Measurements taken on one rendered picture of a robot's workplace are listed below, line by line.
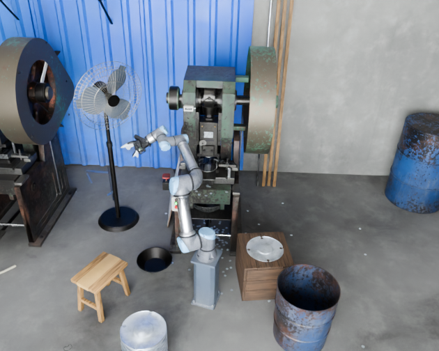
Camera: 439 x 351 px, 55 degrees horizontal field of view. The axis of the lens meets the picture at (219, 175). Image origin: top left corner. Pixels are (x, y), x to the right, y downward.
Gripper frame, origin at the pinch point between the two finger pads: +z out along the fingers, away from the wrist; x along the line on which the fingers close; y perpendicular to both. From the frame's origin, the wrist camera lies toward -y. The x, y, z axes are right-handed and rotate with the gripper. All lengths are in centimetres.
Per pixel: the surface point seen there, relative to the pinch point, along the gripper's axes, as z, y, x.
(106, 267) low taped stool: 54, 63, 25
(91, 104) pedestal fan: 7.4, -44.6, -18.2
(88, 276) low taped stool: 64, 67, 17
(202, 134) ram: -52, -2, 32
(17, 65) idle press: 25, -54, -73
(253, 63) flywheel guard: -114, 2, -7
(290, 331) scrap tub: -42, 153, 68
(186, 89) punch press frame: -63, -17, -4
